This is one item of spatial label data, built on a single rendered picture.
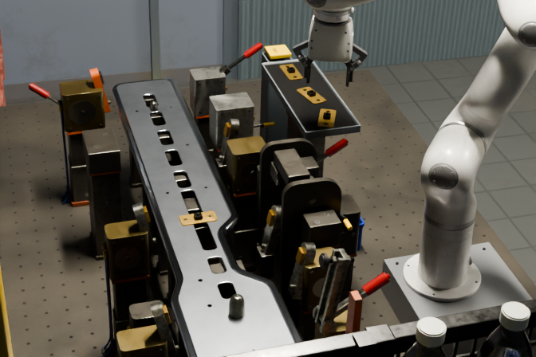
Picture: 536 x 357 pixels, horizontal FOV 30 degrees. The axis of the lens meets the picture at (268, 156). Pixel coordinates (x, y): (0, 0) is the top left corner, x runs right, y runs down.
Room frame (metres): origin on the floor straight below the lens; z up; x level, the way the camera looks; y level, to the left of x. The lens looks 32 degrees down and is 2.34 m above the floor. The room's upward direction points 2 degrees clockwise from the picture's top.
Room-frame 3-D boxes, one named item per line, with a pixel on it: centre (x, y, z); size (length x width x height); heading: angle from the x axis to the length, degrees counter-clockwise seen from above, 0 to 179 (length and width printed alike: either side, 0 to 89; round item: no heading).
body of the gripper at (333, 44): (2.07, -0.13, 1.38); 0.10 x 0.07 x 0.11; 84
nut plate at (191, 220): (1.87, 0.16, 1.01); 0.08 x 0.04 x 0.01; 108
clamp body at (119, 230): (1.75, 0.32, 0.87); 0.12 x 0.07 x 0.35; 108
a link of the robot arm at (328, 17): (2.07, -0.14, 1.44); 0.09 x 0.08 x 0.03; 84
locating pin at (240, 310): (1.54, 0.05, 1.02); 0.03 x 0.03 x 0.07
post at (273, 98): (2.44, -0.02, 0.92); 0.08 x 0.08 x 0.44; 18
